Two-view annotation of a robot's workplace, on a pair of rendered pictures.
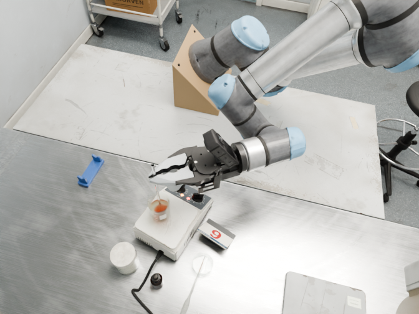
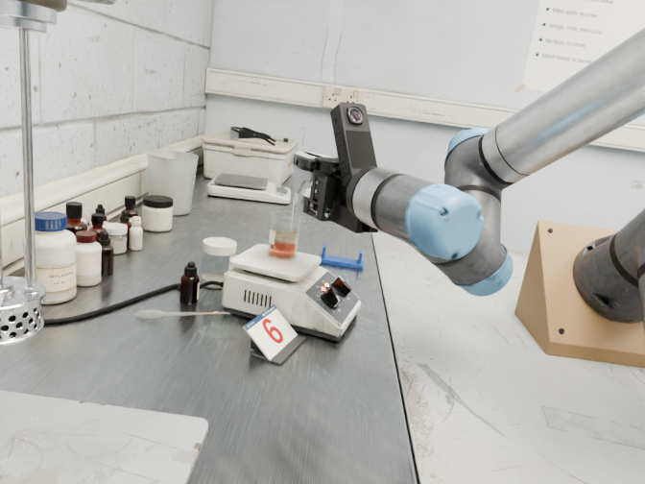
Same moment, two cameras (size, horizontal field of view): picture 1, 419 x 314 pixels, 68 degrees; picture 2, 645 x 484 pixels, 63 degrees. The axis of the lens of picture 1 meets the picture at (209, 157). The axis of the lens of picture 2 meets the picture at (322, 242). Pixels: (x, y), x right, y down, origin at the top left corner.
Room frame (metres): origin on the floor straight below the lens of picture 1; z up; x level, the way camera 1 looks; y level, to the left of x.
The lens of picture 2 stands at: (0.24, -0.72, 1.26)
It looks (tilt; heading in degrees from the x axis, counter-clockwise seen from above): 16 degrees down; 81
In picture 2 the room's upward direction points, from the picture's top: 8 degrees clockwise
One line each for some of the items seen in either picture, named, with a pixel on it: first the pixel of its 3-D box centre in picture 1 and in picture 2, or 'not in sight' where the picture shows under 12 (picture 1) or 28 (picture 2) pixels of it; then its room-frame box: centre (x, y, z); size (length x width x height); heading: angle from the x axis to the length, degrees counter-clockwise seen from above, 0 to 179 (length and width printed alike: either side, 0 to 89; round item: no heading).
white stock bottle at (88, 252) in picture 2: not in sight; (85, 257); (-0.01, 0.15, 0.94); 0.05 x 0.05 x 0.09
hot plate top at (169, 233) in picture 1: (166, 218); (276, 261); (0.31, 0.09, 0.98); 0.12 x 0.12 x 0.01; 65
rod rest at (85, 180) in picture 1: (90, 169); (342, 255); (0.46, 0.35, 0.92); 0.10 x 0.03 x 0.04; 167
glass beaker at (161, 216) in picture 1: (158, 207); (285, 234); (0.31, 0.11, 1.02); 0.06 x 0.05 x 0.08; 58
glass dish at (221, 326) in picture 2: (202, 264); (218, 326); (0.22, -0.01, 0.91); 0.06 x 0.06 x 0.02
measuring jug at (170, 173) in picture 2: not in sight; (172, 181); (0.05, 0.68, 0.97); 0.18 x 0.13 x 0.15; 88
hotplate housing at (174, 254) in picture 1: (173, 217); (289, 289); (0.33, 0.08, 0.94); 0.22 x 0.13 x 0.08; 155
